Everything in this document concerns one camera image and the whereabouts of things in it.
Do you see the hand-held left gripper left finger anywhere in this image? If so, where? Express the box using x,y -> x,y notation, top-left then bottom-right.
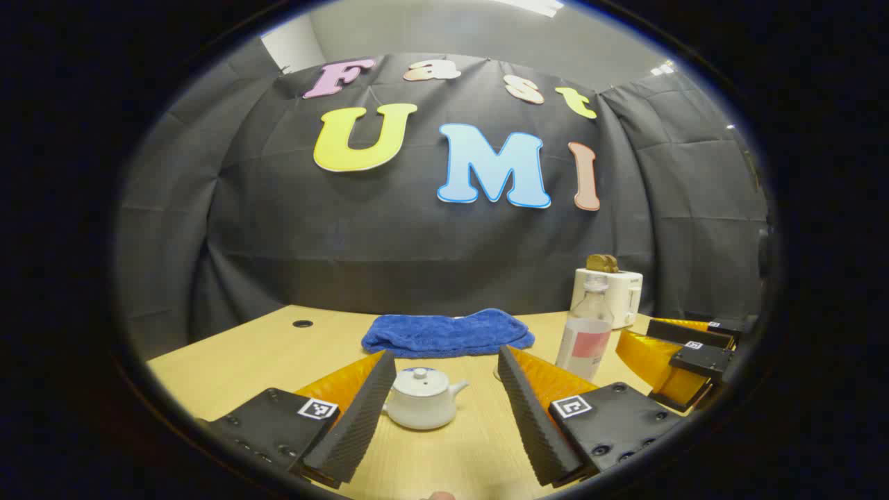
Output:
198,349 -> 398,487

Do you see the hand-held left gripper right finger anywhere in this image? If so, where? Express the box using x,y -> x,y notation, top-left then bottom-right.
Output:
497,345 -> 686,488

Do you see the white ceramic teacup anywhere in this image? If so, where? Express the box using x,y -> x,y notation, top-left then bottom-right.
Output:
383,378 -> 470,431

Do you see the clear water bottle pink label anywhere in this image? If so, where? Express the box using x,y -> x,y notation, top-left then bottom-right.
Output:
556,273 -> 615,381

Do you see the white toaster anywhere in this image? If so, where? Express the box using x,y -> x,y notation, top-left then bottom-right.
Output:
571,267 -> 644,330

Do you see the blue towel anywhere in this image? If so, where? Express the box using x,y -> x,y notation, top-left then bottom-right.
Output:
361,308 -> 536,359

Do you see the black backdrop cloth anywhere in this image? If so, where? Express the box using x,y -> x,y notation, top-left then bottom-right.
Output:
115,38 -> 772,362

